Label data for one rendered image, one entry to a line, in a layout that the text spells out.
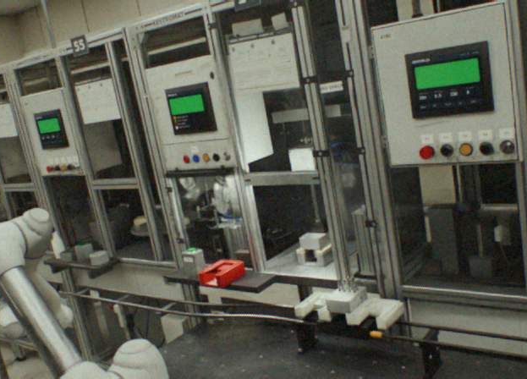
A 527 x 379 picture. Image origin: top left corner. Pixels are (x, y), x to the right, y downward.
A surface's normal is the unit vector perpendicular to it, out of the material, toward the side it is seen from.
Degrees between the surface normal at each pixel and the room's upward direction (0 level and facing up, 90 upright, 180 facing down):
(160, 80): 90
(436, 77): 90
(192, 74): 90
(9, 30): 90
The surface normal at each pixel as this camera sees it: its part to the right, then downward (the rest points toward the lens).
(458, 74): -0.61, 0.28
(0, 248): 0.57, -0.47
